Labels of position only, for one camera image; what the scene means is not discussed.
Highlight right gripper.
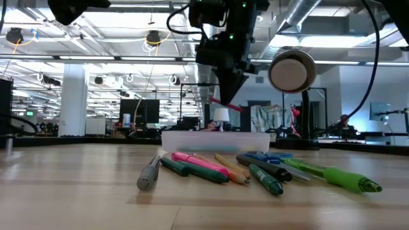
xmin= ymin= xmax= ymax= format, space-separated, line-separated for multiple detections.
xmin=195 ymin=28 xmax=266 ymax=106

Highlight red marker pen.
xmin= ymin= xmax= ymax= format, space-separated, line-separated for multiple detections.
xmin=209 ymin=97 xmax=245 ymax=112

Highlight yellow pencil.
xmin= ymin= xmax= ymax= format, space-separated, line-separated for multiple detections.
xmin=215 ymin=153 xmax=252 ymax=180

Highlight pink highlighter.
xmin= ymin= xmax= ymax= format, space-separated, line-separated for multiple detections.
xmin=170 ymin=151 xmax=229 ymax=176

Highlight blue-handled scissors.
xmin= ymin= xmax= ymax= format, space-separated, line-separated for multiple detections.
xmin=242 ymin=150 xmax=313 ymax=183

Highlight black pen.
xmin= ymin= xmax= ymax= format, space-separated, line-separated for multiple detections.
xmin=235 ymin=153 xmax=293 ymax=183

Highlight dark green crayon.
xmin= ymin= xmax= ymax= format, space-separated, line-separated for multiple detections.
xmin=176 ymin=160 xmax=231 ymax=184
xmin=248 ymin=163 xmax=284 ymax=197

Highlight orange pencil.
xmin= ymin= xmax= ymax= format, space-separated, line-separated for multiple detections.
xmin=193 ymin=153 xmax=251 ymax=185

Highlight gray marker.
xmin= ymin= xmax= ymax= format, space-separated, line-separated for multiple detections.
xmin=136 ymin=154 xmax=163 ymax=192

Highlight green mechanical pencil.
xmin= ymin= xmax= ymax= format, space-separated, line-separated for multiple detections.
xmin=280 ymin=157 xmax=383 ymax=194

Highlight pink-lidded clear supply box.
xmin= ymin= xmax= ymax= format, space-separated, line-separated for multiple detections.
xmin=161 ymin=130 xmax=272 ymax=155

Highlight white table lamp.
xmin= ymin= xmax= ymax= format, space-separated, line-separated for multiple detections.
xmin=213 ymin=107 xmax=231 ymax=132

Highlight patterned cloth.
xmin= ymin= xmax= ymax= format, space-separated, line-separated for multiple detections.
xmin=250 ymin=104 xmax=297 ymax=134

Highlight long ceiling light strip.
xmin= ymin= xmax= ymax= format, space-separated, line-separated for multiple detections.
xmin=0 ymin=54 xmax=274 ymax=65

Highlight black desk lamp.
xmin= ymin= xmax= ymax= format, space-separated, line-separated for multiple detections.
xmin=267 ymin=49 xmax=321 ymax=151

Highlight red object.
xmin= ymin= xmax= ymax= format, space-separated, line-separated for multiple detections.
xmin=289 ymin=107 xmax=302 ymax=137

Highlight white column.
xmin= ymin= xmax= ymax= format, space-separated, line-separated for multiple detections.
xmin=58 ymin=63 xmax=88 ymax=137

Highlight black monitor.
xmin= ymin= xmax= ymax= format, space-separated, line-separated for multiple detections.
xmin=119 ymin=98 xmax=160 ymax=129

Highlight black cabinet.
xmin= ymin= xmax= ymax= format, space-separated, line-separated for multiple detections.
xmin=0 ymin=79 xmax=14 ymax=137

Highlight white cabinet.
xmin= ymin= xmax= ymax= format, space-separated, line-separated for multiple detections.
xmin=84 ymin=116 xmax=107 ymax=136

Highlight person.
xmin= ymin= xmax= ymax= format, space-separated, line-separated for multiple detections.
xmin=328 ymin=114 xmax=359 ymax=141

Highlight silver ventilation duct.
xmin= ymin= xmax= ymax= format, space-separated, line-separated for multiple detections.
xmin=277 ymin=0 xmax=323 ymax=35
xmin=180 ymin=27 xmax=221 ymax=105

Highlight black ceiling cord reel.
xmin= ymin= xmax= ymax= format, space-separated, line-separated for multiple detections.
xmin=5 ymin=27 xmax=25 ymax=45
xmin=145 ymin=29 xmax=162 ymax=47

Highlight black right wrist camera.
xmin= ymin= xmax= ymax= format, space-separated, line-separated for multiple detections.
xmin=188 ymin=0 xmax=228 ymax=29

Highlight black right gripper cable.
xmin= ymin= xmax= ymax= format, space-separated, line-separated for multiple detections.
xmin=165 ymin=3 xmax=207 ymax=35

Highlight black curved cable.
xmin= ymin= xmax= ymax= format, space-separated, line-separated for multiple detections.
xmin=0 ymin=111 xmax=38 ymax=137

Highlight black aluminium table frame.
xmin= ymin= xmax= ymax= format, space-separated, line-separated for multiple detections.
xmin=0 ymin=135 xmax=409 ymax=157

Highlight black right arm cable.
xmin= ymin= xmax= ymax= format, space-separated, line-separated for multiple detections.
xmin=348 ymin=0 xmax=381 ymax=119

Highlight gray wall monitor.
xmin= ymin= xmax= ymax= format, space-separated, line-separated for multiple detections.
xmin=369 ymin=102 xmax=392 ymax=123

